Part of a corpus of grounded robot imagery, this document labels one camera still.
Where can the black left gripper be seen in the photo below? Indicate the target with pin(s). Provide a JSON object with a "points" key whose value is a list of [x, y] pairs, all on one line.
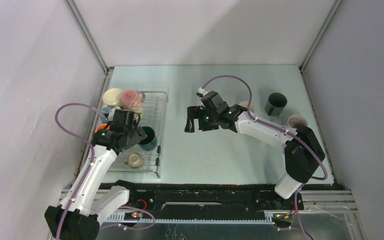
{"points": [[138, 134]]}

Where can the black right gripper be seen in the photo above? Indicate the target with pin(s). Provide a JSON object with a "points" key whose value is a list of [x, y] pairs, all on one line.
{"points": [[193, 113]]}

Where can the dark teal mug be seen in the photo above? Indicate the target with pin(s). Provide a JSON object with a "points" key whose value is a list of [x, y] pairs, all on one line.
{"points": [[150, 142]]}

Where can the pink patterned mug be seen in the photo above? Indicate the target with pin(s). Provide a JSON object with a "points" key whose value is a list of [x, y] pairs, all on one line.
{"points": [[133, 100]]}

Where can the small beige cup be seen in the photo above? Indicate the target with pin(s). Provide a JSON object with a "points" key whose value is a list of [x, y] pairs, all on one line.
{"points": [[134, 160]]}

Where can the pink mug white inside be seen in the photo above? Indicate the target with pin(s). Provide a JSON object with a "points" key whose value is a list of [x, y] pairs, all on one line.
{"points": [[249, 106]]}

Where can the dark grey mug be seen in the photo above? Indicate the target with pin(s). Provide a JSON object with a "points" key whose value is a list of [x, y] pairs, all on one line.
{"points": [[275, 104]]}

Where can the lilac mug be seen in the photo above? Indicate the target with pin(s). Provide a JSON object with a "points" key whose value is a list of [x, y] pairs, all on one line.
{"points": [[295, 121]]}

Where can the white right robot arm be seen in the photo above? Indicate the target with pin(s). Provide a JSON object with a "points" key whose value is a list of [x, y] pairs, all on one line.
{"points": [[302, 151]]}

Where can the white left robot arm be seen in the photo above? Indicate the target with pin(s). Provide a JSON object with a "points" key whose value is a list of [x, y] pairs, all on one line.
{"points": [[78, 216]]}

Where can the orange mug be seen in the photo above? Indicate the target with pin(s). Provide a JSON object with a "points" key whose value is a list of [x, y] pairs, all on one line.
{"points": [[102, 126]]}

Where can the light blue mug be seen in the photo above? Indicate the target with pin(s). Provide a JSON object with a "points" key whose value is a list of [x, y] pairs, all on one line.
{"points": [[107, 115]]}

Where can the cream mug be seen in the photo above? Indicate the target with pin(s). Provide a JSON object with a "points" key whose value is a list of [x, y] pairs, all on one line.
{"points": [[111, 97]]}

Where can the metal wire dish rack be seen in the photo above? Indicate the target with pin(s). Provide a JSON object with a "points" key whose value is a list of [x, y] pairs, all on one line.
{"points": [[145, 158]]}

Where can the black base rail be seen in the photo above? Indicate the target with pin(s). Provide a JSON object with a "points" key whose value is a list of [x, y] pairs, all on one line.
{"points": [[207, 202]]}

